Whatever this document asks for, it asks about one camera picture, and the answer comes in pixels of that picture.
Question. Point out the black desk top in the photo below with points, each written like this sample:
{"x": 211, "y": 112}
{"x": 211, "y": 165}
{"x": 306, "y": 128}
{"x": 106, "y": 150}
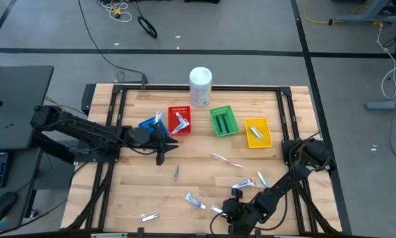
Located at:
{"x": 16, "y": 92}

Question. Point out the green plastic basket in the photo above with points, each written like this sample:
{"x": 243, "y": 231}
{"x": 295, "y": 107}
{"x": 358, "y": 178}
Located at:
{"x": 232, "y": 120}

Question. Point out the grey desk leg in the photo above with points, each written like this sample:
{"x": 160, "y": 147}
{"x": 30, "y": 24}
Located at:
{"x": 369, "y": 13}

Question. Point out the clear toothbrush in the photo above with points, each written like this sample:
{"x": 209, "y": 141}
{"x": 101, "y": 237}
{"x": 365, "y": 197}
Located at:
{"x": 156, "y": 117}

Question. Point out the dark grey lower desk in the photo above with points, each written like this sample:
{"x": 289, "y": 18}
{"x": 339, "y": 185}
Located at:
{"x": 22, "y": 178}

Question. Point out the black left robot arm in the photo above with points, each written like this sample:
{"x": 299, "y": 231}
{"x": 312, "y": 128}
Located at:
{"x": 85, "y": 130}

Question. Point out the yellow plastic basket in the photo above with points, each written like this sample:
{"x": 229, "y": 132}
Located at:
{"x": 263, "y": 140}

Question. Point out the red plastic basket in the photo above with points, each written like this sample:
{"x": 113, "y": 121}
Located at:
{"x": 180, "y": 112}

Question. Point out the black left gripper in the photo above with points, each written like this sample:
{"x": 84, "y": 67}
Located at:
{"x": 158, "y": 140}

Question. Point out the grey desk foot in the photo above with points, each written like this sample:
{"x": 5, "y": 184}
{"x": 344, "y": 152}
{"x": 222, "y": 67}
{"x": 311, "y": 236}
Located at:
{"x": 386, "y": 105}

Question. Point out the white blue toothpaste tube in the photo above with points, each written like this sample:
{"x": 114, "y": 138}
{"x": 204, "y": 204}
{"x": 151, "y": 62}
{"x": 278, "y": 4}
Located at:
{"x": 178, "y": 116}
{"x": 181, "y": 127}
{"x": 243, "y": 183}

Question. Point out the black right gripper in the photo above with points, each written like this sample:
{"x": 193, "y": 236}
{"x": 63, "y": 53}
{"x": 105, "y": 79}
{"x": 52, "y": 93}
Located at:
{"x": 240, "y": 215}

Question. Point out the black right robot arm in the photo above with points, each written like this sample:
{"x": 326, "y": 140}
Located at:
{"x": 283, "y": 185}

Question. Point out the purple white-capped toothpaste tube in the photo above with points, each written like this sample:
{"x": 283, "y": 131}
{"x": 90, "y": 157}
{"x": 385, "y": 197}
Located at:
{"x": 194, "y": 200}

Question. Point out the black computer mouse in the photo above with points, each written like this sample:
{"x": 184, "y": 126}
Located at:
{"x": 2, "y": 205}

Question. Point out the blue plastic basket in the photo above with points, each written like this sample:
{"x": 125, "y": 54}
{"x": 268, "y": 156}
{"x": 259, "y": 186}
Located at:
{"x": 148, "y": 125}

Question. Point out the white wipes canister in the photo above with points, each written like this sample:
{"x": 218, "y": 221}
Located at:
{"x": 201, "y": 86}

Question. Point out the black table frame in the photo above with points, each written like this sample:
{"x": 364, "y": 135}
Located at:
{"x": 164, "y": 87}

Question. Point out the red white toothbrush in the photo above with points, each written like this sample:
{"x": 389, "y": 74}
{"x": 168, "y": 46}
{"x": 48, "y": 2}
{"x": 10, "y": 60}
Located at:
{"x": 225, "y": 160}

